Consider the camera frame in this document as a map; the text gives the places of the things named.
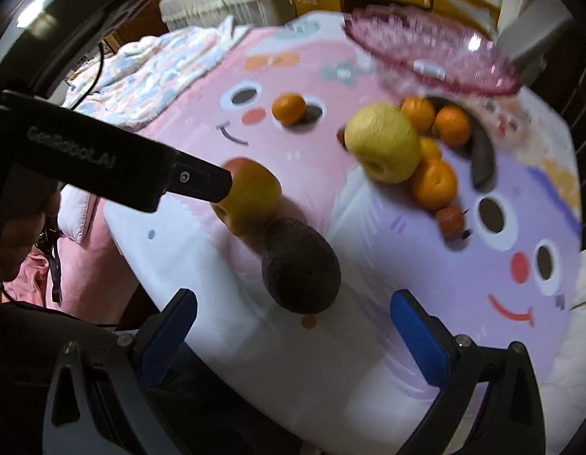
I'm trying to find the red yellow apple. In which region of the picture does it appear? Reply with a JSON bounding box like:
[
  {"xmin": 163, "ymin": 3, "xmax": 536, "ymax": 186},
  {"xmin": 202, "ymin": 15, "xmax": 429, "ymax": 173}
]
[{"xmin": 212, "ymin": 157, "xmax": 281, "ymax": 237}]

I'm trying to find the lone small orange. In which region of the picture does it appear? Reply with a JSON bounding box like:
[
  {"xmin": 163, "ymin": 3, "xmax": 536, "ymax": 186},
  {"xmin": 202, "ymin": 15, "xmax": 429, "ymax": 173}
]
[{"xmin": 271, "ymin": 94, "xmax": 307, "ymax": 126}]

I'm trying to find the dark avocado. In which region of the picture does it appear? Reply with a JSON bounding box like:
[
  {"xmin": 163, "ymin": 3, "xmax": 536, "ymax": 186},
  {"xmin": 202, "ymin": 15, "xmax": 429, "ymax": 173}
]
[{"xmin": 261, "ymin": 218, "xmax": 341, "ymax": 314}]

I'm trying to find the large orange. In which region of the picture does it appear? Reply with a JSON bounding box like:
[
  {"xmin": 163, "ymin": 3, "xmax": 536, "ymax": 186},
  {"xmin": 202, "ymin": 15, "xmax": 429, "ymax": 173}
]
[{"xmin": 409, "ymin": 158, "xmax": 457, "ymax": 212}]

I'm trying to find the overripe black banana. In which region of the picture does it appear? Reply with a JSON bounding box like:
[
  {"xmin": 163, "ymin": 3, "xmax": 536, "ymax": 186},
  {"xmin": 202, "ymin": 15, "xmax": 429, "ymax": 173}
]
[{"xmin": 427, "ymin": 96, "xmax": 498, "ymax": 190}]

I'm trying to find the pink bed sheet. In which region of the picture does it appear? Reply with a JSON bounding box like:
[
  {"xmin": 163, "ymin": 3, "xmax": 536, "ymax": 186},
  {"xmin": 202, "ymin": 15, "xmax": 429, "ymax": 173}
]
[{"xmin": 3, "ymin": 186, "xmax": 138, "ymax": 325}]

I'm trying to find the pastel patterned blanket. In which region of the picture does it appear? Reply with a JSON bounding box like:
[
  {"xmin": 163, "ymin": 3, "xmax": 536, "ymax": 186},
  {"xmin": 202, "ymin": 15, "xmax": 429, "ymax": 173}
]
[{"xmin": 63, "ymin": 16, "xmax": 251, "ymax": 132}]

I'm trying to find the cartoon printed table cloth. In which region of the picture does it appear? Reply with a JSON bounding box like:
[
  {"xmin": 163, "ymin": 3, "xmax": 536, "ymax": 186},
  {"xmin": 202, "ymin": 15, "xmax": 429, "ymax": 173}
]
[{"xmin": 105, "ymin": 13, "xmax": 582, "ymax": 454}]

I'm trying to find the small yellow kumquat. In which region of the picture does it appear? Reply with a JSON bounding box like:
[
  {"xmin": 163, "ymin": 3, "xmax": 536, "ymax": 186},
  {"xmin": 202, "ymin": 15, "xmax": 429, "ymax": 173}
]
[{"xmin": 419, "ymin": 136, "xmax": 442, "ymax": 159}]

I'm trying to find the orange mandarin upper right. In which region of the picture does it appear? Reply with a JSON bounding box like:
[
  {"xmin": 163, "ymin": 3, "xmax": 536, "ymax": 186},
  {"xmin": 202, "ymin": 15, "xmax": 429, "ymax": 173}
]
[{"xmin": 433, "ymin": 105, "xmax": 472, "ymax": 148}]

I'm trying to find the orange mandarin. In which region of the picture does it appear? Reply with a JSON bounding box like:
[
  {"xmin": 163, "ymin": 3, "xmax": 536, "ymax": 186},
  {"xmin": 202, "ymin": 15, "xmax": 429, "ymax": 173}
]
[
  {"xmin": 433, "ymin": 105, "xmax": 472, "ymax": 148},
  {"xmin": 401, "ymin": 97, "xmax": 436, "ymax": 135}
]

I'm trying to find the orange mandarin upper left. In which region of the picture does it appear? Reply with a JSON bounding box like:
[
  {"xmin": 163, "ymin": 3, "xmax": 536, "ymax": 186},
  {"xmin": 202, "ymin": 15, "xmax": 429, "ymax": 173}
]
[{"xmin": 401, "ymin": 97, "xmax": 436, "ymax": 135}]

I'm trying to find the pink glass fruit bowl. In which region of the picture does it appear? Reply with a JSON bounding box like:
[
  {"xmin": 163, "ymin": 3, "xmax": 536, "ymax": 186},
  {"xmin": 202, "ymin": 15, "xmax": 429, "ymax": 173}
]
[{"xmin": 343, "ymin": 4, "xmax": 521, "ymax": 96}]

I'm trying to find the grey office chair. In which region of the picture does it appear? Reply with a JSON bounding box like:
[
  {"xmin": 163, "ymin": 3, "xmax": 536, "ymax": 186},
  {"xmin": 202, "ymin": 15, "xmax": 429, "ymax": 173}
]
[{"xmin": 495, "ymin": 0, "xmax": 575, "ymax": 72}]

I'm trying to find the black cable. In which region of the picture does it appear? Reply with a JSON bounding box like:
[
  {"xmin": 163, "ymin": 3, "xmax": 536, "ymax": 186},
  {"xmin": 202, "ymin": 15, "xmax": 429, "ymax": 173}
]
[{"xmin": 71, "ymin": 42, "xmax": 107, "ymax": 110}]

